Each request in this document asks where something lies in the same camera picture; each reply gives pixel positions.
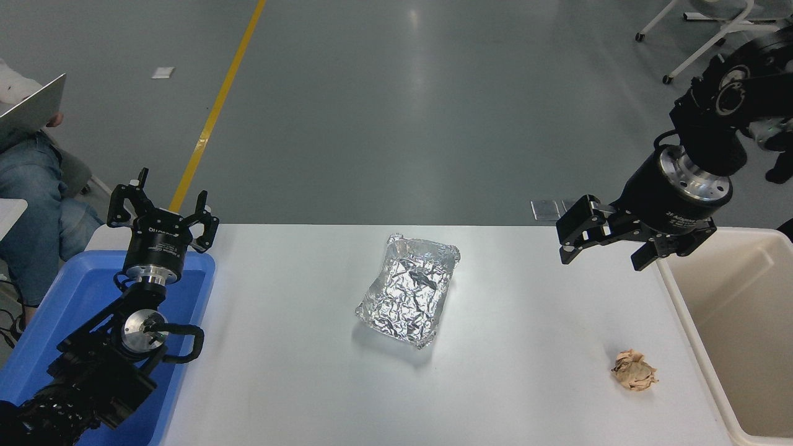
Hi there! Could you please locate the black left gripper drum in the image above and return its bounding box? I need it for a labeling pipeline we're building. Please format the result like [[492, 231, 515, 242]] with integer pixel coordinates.
[[123, 209, 190, 276]]

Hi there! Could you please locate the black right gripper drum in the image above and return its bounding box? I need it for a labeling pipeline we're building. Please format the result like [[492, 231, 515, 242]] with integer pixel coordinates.
[[610, 152, 718, 241]]

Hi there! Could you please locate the foil tray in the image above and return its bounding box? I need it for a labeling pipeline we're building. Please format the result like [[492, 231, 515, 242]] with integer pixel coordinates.
[[355, 233, 462, 351]]

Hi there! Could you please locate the grey chair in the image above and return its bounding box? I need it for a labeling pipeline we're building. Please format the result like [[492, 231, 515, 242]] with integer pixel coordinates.
[[42, 131, 113, 199]]

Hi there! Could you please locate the blue plastic tray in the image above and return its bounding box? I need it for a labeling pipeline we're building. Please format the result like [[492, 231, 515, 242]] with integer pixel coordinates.
[[0, 250, 216, 446]]

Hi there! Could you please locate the seated person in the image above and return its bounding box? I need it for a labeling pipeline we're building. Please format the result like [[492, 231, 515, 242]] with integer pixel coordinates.
[[0, 59, 105, 308]]

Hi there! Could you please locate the large pale bin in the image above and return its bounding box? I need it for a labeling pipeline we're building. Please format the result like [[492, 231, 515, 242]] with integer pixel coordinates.
[[655, 227, 793, 446]]

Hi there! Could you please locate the white side table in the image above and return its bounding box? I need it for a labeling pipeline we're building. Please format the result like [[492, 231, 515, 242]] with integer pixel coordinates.
[[0, 198, 28, 241]]

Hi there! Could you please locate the crumpled tan paper ball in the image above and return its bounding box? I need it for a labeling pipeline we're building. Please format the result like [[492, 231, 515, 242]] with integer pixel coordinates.
[[611, 349, 659, 391]]

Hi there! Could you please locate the silver laptop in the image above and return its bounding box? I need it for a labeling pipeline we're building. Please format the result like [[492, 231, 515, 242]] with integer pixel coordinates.
[[0, 73, 68, 152]]

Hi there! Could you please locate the white wheeled chair base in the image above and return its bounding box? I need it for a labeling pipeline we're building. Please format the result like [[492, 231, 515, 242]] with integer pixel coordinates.
[[635, 0, 784, 85]]

